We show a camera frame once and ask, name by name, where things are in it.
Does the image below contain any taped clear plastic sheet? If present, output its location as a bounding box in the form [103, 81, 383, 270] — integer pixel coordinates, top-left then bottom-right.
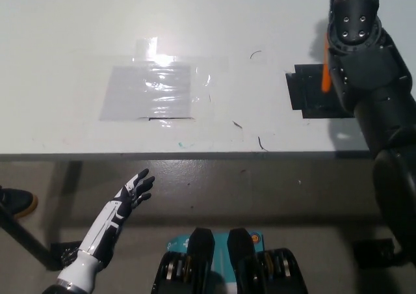
[99, 65, 192, 122]

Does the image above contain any black shoe tan sole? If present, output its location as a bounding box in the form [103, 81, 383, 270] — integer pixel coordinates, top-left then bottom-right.
[0, 185, 39, 217]

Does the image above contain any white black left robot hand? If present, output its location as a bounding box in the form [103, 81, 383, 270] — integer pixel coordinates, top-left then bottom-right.
[77, 168, 156, 264]

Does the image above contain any black metal table leg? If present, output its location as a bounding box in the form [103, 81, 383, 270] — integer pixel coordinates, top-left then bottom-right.
[0, 198, 62, 271]

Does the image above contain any orange microfiber telescopic duster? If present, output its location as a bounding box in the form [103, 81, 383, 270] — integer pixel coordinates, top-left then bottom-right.
[320, 0, 336, 94]

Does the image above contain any black teal robot body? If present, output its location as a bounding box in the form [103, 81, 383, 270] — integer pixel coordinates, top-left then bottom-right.
[152, 228, 308, 294]

